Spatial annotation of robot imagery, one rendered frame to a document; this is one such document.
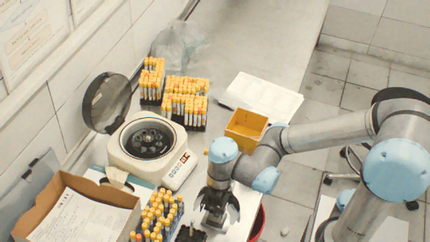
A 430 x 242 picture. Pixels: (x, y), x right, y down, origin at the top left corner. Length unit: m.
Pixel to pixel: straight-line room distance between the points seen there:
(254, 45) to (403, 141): 1.38
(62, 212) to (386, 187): 0.97
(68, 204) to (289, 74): 1.11
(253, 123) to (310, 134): 0.62
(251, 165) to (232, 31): 1.22
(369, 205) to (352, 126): 0.19
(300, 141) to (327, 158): 1.78
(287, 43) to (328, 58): 1.47
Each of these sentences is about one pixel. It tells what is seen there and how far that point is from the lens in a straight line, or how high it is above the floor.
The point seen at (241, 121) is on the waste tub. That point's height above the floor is 0.91.
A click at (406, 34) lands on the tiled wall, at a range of 3.73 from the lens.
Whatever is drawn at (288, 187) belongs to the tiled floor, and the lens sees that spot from 2.73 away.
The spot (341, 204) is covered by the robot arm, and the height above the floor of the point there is 1.14.
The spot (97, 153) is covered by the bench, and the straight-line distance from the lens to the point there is 1.70.
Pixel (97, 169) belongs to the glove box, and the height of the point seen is 0.94.
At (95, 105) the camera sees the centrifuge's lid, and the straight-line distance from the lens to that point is 1.61.
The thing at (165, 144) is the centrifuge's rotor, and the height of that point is 0.98.
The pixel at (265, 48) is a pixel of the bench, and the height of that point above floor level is 0.87.
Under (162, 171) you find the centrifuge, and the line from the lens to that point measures 1.51.
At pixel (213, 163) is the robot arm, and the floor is 1.25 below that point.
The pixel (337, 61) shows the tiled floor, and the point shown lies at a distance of 3.69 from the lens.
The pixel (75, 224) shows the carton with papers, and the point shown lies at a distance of 1.47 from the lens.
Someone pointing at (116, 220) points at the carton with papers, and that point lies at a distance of 1.45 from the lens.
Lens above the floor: 2.17
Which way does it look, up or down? 47 degrees down
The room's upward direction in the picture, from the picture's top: 5 degrees clockwise
